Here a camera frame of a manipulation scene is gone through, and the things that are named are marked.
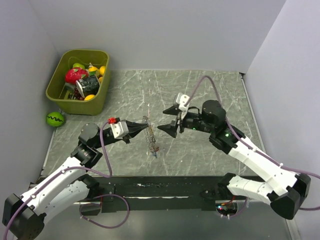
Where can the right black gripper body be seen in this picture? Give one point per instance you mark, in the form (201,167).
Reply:
(194,121)

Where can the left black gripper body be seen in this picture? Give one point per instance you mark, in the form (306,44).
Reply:
(126,138)

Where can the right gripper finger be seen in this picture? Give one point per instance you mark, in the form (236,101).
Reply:
(173,111)
(170,129)

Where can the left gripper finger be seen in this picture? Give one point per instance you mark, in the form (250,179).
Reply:
(135,125)
(133,133)

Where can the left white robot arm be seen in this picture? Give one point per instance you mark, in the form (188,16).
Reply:
(25,215)

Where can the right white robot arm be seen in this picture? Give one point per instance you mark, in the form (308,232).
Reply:
(283,190)

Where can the black cup in bin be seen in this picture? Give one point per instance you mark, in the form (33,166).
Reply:
(88,85)

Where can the yellow lemon toy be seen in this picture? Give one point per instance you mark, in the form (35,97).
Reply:
(102,70)

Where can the green watermelon ball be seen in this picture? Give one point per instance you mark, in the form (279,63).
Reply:
(55,119)

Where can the olive green plastic bin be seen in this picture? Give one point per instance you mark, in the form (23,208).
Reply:
(66,95)

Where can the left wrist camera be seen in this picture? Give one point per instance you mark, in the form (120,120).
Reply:
(118,128)

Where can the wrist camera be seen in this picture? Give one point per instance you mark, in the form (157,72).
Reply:
(118,128)
(180,102)

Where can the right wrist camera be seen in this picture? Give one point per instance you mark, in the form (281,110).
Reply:
(180,102)

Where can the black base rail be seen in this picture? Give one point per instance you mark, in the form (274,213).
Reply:
(151,193)

